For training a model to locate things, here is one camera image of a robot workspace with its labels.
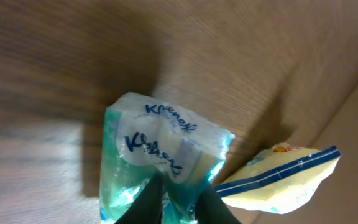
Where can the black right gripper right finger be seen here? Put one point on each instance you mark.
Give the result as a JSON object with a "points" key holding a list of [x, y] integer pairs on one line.
{"points": [[210, 209]]}

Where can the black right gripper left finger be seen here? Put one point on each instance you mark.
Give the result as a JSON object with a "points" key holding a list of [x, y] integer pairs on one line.
{"points": [[147, 207]]}

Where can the green Kleenex tissue pack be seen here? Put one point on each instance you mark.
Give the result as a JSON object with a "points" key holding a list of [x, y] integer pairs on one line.
{"points": [[145, 136]]}

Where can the yellow wiper sheet pack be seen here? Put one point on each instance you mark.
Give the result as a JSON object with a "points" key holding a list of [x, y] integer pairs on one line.
{"points": [[280, 179]]}

